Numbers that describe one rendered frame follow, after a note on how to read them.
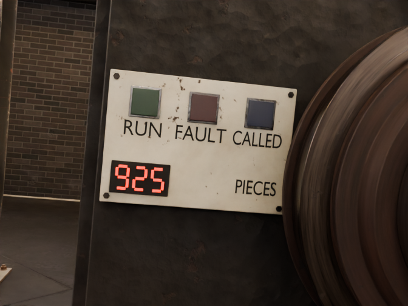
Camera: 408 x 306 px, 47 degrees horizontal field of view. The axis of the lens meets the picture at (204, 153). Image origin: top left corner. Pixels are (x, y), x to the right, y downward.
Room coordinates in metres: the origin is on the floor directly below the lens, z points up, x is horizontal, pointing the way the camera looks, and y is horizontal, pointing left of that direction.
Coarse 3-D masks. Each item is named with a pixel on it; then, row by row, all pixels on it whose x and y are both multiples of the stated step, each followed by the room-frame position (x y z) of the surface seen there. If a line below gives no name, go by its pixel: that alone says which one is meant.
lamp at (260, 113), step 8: (248, 104) 0.65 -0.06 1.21; (256, 104) 0.65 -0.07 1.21; (264, 104) 0.65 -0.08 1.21; (272, 104) 0.65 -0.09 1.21; (248, 112) 0.65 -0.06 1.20; (256, 112) 0.65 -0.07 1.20; (264, 112) 0.65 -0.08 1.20; (272, 112) 0.65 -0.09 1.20; (248, 120) 0.65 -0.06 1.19; (256, 120) 0.65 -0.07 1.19; (264, 120) 0.65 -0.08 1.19; (272, 120) 0.66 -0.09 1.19
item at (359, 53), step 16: (368, 48) 0.60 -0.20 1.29; (352, 64) 0.60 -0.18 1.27; (336, 80) 0.60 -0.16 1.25; (320, 96) 0.60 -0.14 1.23; (304, 112) 0.60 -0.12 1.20; (304, 128) 0.60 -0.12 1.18; (288, 160) 0.59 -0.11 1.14; (288, 176) 0.59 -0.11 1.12; (288, 192) 0.59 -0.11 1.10; (288, 208) 0.59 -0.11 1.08; (288, 224) 0.59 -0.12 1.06; (288, 240) 0.60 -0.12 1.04; (304, 272) 0.60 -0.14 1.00; (320, 304) 0.60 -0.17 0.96
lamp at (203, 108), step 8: (192, 96) 0.64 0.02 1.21; (200, 96) 0.64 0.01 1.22; (208, 96) 0.64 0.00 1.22; (216, 96) 0.65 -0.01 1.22; (192, 104) 0.64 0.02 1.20; (200, 104) 0.64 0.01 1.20; (208, 104) 0.64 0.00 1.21; (216, 104) 0.65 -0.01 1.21; (192, 112) 0.64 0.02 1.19; (200, 112) 0.64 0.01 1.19; (208, 112) 0.64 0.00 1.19; (200, 120) 0.64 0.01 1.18; (208, 120) 0.64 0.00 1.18
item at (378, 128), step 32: (384, 96) 0.52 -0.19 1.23; (352, 128) 0.53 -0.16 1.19; (384, 128) 0.52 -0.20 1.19; (352, 160) 0.52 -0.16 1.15; (384, 160) 0.50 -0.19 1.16; (352, 192) 0.52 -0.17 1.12; (384, 192) 0.50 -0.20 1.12; (352, 224) 0.52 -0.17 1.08; (384, 224) 0.50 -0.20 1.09; (352, 256) 0.52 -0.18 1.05; (384, 256) 0.50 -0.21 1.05; (352, 288) 0.52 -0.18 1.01; (384, 288) 0.51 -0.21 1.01
